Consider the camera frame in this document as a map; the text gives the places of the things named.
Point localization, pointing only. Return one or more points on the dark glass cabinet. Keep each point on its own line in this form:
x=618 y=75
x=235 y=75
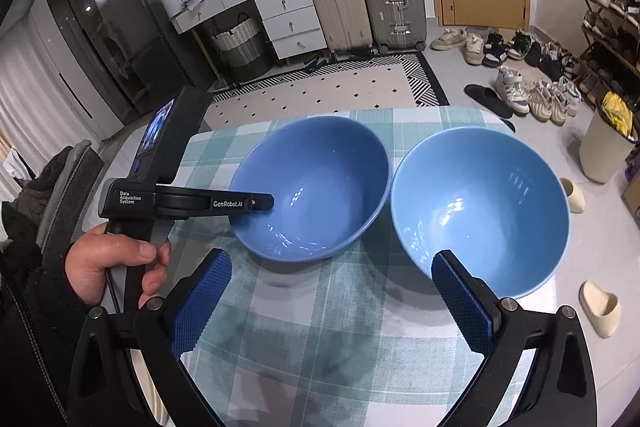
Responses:
x=75 y=32

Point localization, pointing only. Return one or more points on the black garment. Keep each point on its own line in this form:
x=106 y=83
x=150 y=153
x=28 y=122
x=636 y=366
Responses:
x=45 y=177

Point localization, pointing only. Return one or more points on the scattered group of shoes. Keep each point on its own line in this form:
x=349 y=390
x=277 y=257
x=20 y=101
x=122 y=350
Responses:
x=530 y=72

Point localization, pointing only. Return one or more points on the teal checked tablecloth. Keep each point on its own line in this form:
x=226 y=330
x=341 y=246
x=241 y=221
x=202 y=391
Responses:
x=320 y=307

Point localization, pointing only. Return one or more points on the grey refrigerator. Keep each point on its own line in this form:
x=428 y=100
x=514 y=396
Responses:
x=145 y=22

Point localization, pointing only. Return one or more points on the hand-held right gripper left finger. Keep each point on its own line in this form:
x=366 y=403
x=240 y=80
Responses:
x=200 y=307

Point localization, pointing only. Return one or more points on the white kettle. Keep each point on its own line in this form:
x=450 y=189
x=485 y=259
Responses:
x=172 y=2

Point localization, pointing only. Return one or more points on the cream trash bin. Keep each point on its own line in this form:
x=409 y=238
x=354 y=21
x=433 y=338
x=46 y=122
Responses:
x=605 y=152

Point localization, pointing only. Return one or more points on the brown cardboard box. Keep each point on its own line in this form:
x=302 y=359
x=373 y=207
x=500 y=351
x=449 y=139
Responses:
x=632 y=199

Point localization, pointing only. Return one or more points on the person's left forearm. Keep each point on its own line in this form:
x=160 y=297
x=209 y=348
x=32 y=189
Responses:
x=30 y=307

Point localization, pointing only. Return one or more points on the white vanity desk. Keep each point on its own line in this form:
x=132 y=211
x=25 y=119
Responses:
x=290 y=17

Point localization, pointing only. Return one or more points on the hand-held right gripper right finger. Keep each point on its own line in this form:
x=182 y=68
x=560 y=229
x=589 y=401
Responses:
x=462 y=307

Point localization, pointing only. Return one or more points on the beige suitcase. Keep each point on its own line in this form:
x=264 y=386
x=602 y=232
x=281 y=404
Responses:
x=337 y=2

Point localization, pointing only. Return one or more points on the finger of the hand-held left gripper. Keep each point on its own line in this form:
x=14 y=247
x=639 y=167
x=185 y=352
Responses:
x=215 y=203

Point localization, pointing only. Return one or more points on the black slipper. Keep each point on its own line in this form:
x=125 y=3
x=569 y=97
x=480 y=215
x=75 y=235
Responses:
x=487 y=99

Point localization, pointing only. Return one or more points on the beige foam slipper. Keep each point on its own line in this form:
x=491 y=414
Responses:
x=600 y=307
x=572 y=196

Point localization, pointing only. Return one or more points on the white curtain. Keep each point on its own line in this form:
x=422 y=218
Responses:
x=50 y=107

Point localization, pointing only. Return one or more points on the blue bowl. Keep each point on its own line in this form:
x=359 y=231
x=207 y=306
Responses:
x=480 y=187
x=325 y=167

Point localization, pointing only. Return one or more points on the woven laundry basket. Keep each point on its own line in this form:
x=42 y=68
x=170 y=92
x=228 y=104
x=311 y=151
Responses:
x=242 y=49

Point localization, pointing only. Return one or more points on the person's left hand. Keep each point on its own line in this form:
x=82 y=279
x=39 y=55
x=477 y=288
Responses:
x=95 y=257

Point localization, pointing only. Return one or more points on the wooden shoe rack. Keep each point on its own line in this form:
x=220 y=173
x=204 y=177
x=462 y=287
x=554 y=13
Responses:
x=590 y=32

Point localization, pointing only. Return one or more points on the grey chair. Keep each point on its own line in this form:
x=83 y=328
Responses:
x=70 y=202

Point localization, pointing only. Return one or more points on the yellow bag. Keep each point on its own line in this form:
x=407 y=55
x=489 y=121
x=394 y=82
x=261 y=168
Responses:
x=616 y=112

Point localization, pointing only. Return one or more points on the black white patterned rug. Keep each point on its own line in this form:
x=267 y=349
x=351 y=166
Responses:
x=325 y=92

